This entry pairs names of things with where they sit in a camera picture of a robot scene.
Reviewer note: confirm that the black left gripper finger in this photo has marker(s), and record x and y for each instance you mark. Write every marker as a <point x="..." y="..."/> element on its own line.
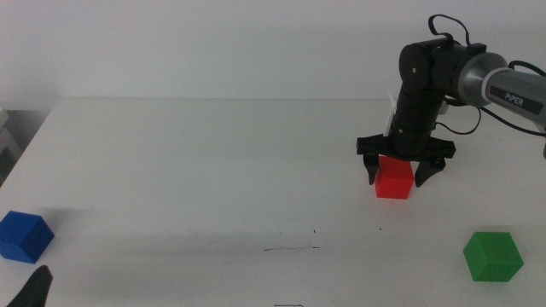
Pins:
<point x="36" y="290"/>

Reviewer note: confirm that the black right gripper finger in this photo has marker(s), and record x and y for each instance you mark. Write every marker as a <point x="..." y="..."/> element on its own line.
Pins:
<point x="371" y="168"/>
<point x="426" y="170"/>

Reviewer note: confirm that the red cube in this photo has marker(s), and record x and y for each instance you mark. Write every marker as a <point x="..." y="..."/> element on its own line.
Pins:
<point x="394" y="183"/>

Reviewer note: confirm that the blue cube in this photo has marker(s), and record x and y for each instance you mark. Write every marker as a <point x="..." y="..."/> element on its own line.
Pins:
<point x="23" y="236"/>

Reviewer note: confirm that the green cube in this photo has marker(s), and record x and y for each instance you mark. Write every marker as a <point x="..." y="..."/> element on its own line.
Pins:
<point x="491" y="258"/>

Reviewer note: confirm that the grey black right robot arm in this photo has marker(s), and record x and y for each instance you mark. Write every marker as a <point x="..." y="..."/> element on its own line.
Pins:
<point x="426" y="72"/>

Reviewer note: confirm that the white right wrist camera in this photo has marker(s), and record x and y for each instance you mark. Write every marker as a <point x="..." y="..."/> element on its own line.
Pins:
<point x="389" y="117"/>

